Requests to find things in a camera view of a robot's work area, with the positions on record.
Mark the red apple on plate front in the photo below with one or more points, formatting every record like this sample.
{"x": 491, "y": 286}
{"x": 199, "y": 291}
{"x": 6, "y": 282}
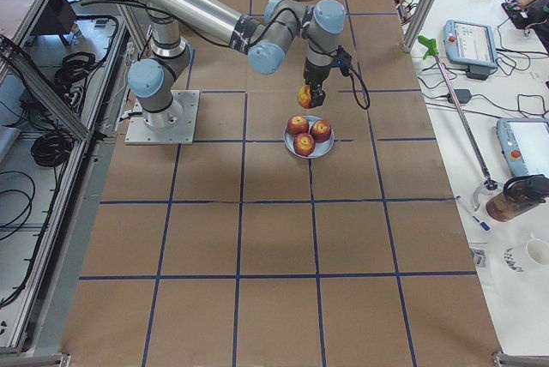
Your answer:
{"x": 303, "y": 145}

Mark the red apple on plate back-left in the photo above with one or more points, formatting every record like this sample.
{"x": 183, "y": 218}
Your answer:
{"x": 297, "y": 125}

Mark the small patterned box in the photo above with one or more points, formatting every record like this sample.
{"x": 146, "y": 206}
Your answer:
{"x": 479, "y": 257}

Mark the teach pendant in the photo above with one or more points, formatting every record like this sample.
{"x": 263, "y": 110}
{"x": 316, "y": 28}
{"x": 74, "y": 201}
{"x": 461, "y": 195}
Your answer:
{"x": 524, "y": 143}
{"x": 469, "y": 43}

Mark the red yellow apple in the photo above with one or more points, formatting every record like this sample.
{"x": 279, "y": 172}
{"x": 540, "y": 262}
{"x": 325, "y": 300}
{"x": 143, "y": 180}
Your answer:
{"x": 304, "y": 97}

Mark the teach pendant far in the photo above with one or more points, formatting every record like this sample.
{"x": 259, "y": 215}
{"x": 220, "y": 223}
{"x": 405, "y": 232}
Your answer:
{"x": 469, "y": 43}

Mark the blue white pen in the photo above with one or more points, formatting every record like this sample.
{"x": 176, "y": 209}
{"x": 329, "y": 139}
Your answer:
{"x": 485, "y": 227}

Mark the reach grabber stick green handle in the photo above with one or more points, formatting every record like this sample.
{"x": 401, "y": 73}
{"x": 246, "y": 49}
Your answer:
{"x": 490, "y": 185}

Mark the light blue plate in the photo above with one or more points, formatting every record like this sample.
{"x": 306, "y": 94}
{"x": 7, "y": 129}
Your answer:
{"x": 320, "y": 149}

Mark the brown drink bottle black lid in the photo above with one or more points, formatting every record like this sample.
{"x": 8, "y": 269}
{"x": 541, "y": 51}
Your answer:
{"x": 519, "y": 195}

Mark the red apple on plate back-right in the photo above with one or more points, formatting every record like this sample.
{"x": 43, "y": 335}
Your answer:
{"x": 321, "y": 131}

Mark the black power adapter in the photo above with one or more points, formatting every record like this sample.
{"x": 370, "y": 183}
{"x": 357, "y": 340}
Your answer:
{"x": 462, "y": 95}

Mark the white mug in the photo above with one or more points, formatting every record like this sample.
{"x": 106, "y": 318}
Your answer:
{"x": 529, "y": 255}

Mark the teach pendant near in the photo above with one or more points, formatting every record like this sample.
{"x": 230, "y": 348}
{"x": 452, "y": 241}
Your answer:
{"x": 524, "y": 143}

